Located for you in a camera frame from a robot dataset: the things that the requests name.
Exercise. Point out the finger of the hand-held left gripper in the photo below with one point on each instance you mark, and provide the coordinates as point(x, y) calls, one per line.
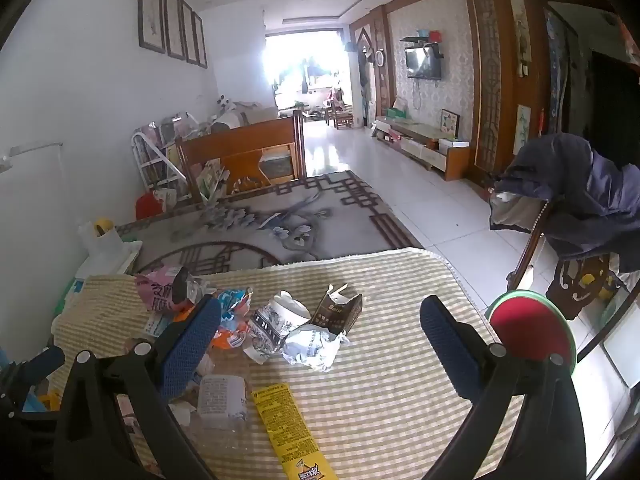
point(42, 361)

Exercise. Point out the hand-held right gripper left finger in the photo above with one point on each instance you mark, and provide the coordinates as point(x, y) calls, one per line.
point(187, 350)

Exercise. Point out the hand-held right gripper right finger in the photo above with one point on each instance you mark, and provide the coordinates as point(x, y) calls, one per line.
point(450, 355)

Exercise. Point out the blue white plastic packet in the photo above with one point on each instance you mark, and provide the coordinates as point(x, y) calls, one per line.
point(220, 397)

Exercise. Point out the pink snack wrapper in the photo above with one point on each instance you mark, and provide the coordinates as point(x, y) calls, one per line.
point(160, 292)

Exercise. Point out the green rimmed red bin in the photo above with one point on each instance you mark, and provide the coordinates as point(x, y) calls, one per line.
point(530, 330)

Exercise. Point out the yellow box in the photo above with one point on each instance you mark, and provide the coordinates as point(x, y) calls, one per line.
point(285, 425)

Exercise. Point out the blue white leaflet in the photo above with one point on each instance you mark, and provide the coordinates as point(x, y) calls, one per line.
point(156, 325)

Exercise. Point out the orange snack wrapper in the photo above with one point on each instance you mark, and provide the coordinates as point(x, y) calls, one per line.
point(230, 337)

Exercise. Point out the blue white snack wrapper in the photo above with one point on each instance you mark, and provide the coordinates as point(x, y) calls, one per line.
point(232, 305)

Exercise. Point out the beige checked table mat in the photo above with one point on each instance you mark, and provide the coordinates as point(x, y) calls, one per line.
point(390, 310)

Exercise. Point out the crumpled silver blue wrapper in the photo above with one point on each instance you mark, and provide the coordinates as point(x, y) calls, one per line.
point(277, 322)

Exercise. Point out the white foam boxes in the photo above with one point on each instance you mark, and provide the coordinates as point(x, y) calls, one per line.
point(112, 260)

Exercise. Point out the torn dark brown box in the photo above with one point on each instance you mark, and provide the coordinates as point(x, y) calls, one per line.
point(340, 312)

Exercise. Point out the crumpled white paper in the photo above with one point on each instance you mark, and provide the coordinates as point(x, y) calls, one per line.
point(312, 347)

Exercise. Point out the white plastic bag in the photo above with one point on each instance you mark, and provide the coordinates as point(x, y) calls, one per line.
point(100, 247)

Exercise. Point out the yellow plush toy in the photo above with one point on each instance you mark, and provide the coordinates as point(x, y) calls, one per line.
point(104, 226)

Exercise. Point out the carved wooden chair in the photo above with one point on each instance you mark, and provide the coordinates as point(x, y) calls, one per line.
point(575, 275)

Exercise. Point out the red plastic stool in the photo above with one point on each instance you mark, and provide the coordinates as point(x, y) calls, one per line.
point(147, 206)

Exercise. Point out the grey patterned rug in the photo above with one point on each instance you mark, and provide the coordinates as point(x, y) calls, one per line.
point(325, 240)

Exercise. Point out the white metal rack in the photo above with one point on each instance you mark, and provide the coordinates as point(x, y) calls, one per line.
point(150, 160)

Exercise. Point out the wooden television cabinet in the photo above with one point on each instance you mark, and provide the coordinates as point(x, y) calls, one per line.
point(430, 150)

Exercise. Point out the dark blue jacket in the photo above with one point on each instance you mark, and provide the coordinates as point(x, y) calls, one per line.
point(590, 195)

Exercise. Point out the framed geometric pattern picture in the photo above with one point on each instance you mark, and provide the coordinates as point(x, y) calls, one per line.
point(449, 124)

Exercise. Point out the panda plush toy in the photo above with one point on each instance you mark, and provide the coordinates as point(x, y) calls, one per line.
point(225, 104)

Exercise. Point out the small wooden chair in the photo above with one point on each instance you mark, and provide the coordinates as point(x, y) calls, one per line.
point(340, 115)

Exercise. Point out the white wall lamp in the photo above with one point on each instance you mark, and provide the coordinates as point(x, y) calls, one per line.
point(30, 150)

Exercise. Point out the small wall picture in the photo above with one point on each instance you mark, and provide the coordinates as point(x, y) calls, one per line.
point(523, 122)

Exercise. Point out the wall mounted television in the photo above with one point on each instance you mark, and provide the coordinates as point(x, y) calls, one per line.
point(422, 62)

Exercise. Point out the round wall mirror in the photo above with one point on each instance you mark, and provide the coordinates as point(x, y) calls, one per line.
point(380, 57)

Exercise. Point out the framed wall painting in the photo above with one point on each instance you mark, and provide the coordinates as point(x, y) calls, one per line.
point(175, 22)
point(200, 40)
point(190, 32)
point(151, 7)

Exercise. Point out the wall shelf with items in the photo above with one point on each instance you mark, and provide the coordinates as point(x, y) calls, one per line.
point(422, 39)

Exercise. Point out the tall wall scroll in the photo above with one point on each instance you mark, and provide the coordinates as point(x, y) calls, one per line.
point(521, 35)

